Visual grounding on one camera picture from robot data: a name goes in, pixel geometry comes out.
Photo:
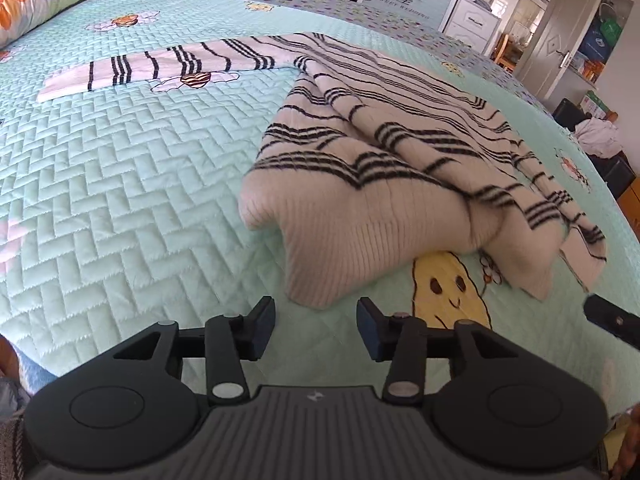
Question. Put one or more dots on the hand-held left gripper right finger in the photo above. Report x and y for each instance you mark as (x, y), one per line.
(369, 327)

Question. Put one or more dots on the striped beige sweater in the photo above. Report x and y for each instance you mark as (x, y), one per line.
(400, 125)

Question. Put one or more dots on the green carton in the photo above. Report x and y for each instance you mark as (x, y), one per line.
(597, 105)

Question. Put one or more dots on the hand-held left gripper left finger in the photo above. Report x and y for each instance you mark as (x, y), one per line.
(262, 327)

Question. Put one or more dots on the white cloth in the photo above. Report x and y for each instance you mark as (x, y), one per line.
(597, 137)

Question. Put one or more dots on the black armchair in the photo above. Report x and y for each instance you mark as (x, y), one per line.
(617, 175)

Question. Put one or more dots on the wooden dresser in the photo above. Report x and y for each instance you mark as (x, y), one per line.
(631, 207)

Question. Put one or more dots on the white door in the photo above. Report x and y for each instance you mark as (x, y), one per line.
(555, 45)

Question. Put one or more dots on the wooden chair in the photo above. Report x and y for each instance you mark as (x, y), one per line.
(505, 52)

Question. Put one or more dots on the blue bag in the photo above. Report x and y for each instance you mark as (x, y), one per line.
(592, 45)

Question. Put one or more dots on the white drawer unit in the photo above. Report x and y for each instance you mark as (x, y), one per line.
(470, 22)

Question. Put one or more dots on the green bag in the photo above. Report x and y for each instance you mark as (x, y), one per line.
(611, 30)

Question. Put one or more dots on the person's dark plaid clothing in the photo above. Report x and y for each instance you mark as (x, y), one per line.
(12, 435)

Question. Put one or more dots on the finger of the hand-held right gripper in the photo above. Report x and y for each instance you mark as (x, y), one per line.
(612, 319)

